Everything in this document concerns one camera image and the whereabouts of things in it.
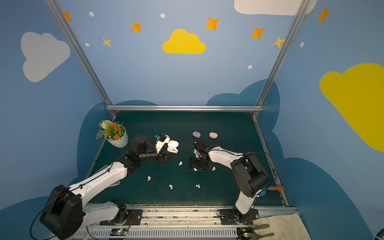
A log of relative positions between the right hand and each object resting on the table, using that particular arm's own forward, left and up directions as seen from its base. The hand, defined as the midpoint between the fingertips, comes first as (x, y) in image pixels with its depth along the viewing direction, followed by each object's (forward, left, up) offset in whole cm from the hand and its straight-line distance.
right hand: (192, 166), depth 90 cm
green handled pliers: (-33, -32, -2) cm, 46 cm away
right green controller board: (-32, -27, -3) cm, 42 cm away
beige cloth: (-28, -47, -2) cm, 55 cm away
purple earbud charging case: (+25, -1, -1) cm, 25 cm away
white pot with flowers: (+13, +49, +13) cm, 52 cm away
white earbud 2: (-2, -2, -1) cm, 3 cm away
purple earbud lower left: (-12, +12, -2) cm, 17 cm away
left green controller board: (-35, +33, -2) cm, 48 cm away
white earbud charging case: (+2, +10, +20) cm, 23 cm away
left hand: (-1, +8, +18) cm, 19 cm away
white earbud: (+2, +8, -2) cm, 8 cm away
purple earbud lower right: (-11, -4, -2) cm, 12 cm away
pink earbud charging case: (+26, -14, -2) cm, 29 cm away
